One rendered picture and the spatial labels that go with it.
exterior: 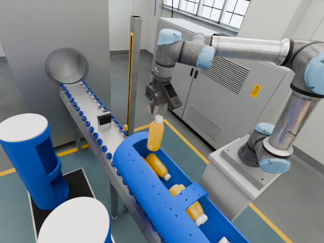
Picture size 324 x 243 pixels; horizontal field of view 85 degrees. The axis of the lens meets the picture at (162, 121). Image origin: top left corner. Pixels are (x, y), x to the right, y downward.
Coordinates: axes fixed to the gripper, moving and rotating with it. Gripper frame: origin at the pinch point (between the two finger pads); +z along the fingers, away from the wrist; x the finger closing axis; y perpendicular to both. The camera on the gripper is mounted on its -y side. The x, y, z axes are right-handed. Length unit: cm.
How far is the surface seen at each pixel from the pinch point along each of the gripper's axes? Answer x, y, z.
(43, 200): 57, 58, 113
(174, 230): 12.5, -34.7, 26.5
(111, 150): 7, 34, 52
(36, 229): 68, 47, 130
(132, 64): -28, 70, 8
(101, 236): 35, -17, 40
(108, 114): -1, 56, 37
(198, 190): -4.9, -29.7, 21.1
